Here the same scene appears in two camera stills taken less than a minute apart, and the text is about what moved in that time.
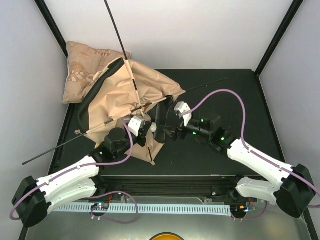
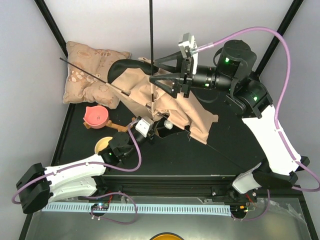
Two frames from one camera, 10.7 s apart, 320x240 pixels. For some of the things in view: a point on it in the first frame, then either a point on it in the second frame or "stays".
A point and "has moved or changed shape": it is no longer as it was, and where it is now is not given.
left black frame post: x=52 y=25 stays
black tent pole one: x=124 y=52 to x=151 y=13
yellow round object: x=167 y=236 stays
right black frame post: x=295 y=6 stays
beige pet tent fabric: x=125 y=92 has moved or changed shape
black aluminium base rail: x=217 y=187 stays
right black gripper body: x=183 y=133 to x=187 y=76
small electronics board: x=100 y=206 stays
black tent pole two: x=126 y=119 to x=116 y=87
